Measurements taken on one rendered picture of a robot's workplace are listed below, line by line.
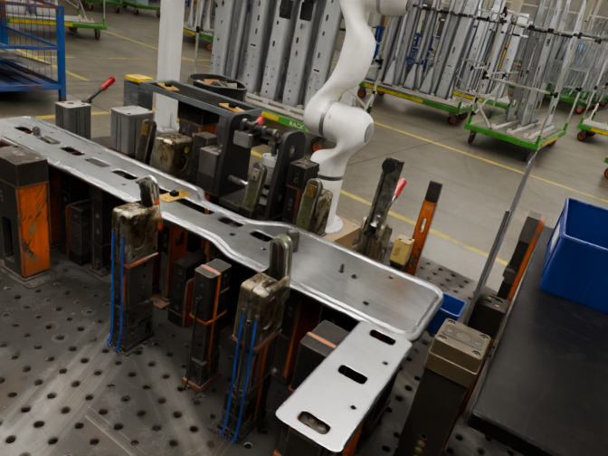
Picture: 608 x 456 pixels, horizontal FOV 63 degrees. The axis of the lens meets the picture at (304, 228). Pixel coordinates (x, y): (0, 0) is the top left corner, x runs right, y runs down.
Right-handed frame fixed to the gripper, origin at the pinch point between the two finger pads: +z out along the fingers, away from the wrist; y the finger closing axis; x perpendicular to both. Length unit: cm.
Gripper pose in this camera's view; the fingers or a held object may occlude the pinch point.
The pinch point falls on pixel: (296, 14)
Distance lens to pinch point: 128.9
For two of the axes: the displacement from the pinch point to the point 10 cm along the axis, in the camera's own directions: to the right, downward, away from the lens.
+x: 8.5, 3.6, -4.0
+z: -1.8, 8.9, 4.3
